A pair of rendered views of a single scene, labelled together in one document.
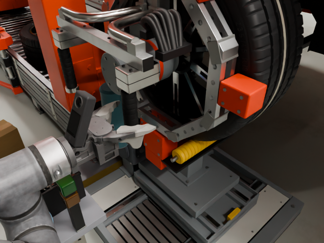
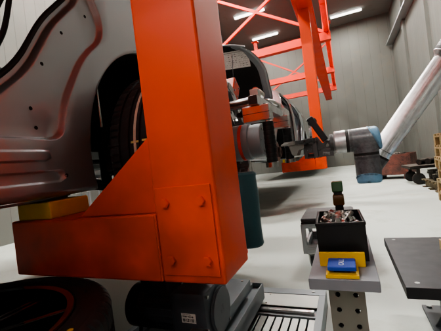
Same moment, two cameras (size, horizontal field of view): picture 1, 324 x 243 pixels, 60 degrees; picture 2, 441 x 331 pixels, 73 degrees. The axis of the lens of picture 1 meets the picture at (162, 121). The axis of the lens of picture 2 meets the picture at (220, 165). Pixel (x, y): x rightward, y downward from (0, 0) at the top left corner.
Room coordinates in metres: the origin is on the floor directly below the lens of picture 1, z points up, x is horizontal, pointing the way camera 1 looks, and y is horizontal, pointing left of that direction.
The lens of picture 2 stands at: (1.40, 1.07, 0.78)
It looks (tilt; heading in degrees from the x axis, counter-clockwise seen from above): 0 degrees down; 243
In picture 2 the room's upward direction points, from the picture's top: 7 degrees counter-clockwise
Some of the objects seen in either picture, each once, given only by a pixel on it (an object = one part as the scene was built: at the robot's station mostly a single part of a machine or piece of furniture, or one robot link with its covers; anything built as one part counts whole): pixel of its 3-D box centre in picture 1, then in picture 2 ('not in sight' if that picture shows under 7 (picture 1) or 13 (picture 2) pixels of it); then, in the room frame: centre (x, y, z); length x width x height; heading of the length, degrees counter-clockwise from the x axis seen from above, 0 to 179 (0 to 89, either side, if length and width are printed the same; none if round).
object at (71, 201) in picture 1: (70, 196); (338, 199); (0.50, 0.26, 0.59); 0.04 x 0.04 x 0.04; 41
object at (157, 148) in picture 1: (167, 139); not in sight; (0.87, -0.02, 0.48); 0.16 x 0.12 x 0.17; 131
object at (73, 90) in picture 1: (67, 68); (270, 142); (0.82, 0.30, 0.83); 0.04 x 0.04 x 0.16
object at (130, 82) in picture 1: (137, 74); (278, 122); (0.58, 0.05, 0.93); 0.09 x 0.05 x 0.05; 131
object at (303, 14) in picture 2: not in sight; (295, 93); (-1.90, -2.54, 1.75); 0.68 x 0.16 x 2.45; 131
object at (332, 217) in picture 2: (49, 178); (340, 231); (0.64, 0.38, 0.51); 0.20 x 0.14 x 0.13; 43
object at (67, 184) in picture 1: (66, 184); (336, 186); (0.50, 0.26, 0.64); 0.04 x 0.04 x 0.04; 41
